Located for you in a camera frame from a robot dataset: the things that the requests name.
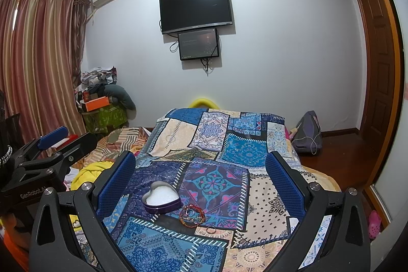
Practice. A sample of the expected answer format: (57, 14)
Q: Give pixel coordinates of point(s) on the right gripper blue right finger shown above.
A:
(345, 246)

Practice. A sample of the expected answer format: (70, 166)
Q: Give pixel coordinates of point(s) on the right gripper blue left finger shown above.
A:
(54, 246)

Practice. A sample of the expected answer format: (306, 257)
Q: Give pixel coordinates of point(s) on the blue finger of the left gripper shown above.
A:
(68, 157)
(52, 138)

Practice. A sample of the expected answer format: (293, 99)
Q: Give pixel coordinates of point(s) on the purple heart-shaped jewelry box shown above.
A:
(161, 198)

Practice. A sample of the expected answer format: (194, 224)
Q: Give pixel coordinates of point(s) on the silver charm jewelry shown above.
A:
(191, 216)

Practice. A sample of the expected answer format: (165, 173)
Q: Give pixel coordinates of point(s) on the red white box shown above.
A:
(64, 142)

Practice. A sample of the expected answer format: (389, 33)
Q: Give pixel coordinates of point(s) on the yellow blanket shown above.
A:
(90, 173)

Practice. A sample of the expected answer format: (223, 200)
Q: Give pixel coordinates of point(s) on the orange box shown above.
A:
(94, 104)

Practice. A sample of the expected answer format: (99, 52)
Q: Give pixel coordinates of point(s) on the pile of clothes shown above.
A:
(94, 81)

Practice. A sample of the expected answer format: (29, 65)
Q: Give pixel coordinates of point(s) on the dark green pillow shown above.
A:
(118, 92)

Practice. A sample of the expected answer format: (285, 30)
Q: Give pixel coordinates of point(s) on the striped orange quilt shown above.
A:
(111, 146)

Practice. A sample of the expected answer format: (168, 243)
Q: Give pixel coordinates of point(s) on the grey purple backpack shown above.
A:
(308, 137)

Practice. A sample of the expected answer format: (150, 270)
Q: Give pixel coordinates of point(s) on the striped red beige curtain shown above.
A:
(42, 45)

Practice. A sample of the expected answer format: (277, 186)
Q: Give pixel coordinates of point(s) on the blue patchwork bedspread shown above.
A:
(215, 159)

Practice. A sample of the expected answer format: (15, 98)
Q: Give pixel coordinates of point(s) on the yellow plastic chair top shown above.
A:
(203, 102)

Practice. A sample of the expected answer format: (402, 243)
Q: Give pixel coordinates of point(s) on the brown wooden door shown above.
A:
(383, 78)

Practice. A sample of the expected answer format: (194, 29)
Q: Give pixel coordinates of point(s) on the small black wall monitor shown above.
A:
(198, 44)

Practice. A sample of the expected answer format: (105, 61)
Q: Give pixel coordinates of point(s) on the large black wall television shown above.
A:
(181, 15)

